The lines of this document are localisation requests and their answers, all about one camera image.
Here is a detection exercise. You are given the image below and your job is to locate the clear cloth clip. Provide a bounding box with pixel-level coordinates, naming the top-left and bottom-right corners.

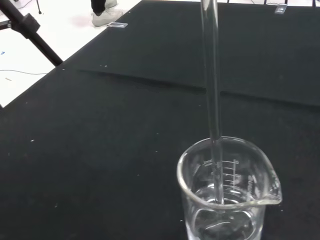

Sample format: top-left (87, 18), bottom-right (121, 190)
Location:
top-left (106, 21), bottom-right (129, 30)
top-left (274, 4), bottom-right (288, 15)

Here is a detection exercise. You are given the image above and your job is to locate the black bench cloth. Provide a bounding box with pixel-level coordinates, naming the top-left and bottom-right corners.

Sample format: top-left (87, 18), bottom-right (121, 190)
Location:
top-left (0, 0), bottom-right (320, 240)

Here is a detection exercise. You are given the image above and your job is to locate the person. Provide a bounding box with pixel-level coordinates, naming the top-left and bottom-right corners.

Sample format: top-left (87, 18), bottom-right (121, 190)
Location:
top-left (89, 0), bottom-right (125, 28)

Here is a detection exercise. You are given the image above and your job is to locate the thin white cable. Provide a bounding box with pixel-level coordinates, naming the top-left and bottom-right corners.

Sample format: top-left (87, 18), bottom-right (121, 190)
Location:
top-left (0, 69), bottom-right (49, 76)

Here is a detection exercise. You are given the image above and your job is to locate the black tripod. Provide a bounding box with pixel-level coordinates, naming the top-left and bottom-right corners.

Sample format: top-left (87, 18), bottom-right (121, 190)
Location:
top-left (0, 0), bottom-right (64, 68)

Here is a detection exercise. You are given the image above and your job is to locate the clear glass beaker with water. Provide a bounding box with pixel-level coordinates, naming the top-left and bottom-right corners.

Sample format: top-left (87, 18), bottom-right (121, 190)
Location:
top-left (176, 135), bottom-right (284, 240)

